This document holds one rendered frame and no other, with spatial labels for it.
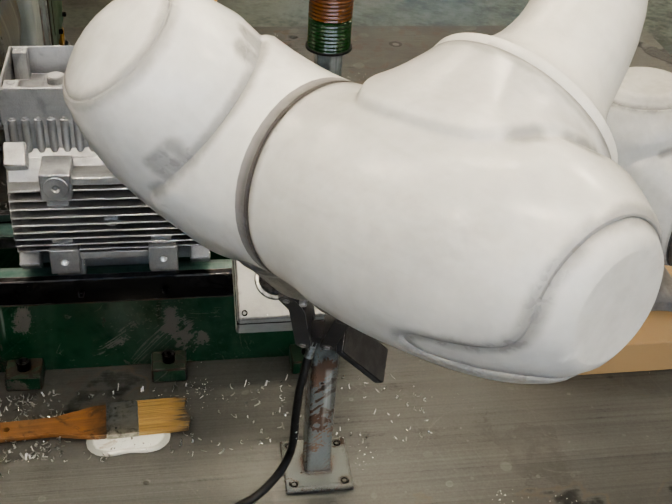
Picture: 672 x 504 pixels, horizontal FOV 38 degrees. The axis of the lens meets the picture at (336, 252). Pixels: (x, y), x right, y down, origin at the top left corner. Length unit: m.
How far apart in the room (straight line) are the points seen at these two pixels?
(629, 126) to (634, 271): 0.73
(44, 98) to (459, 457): 0.57
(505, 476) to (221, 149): 0.69
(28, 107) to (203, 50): 0.57
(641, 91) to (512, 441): 0.41
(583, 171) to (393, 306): 0.09
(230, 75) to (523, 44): 0.13
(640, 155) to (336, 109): 0.72
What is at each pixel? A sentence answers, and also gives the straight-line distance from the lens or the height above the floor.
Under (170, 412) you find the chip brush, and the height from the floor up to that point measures 0.81.
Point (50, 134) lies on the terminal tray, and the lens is 1.02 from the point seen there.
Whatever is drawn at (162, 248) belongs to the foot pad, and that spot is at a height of 0.98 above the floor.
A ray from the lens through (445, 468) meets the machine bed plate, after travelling 1.06.
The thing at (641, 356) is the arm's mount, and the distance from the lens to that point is 1.22.
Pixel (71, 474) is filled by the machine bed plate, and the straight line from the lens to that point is 1.06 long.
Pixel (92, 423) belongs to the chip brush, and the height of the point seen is 0.81.
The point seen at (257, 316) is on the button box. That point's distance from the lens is 0.84.
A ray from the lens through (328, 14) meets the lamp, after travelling 1.32.
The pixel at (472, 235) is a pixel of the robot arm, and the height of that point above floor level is 1.38.
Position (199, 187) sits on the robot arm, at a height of 1.34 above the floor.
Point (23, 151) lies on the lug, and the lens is 1.01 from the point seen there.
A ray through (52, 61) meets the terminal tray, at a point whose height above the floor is 1.13.
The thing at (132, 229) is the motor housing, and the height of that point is 1.01.
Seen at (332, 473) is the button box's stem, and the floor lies 0.81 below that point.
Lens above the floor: 1.58
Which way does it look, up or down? 35 degrees down
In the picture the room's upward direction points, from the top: 4 degrees clockwise
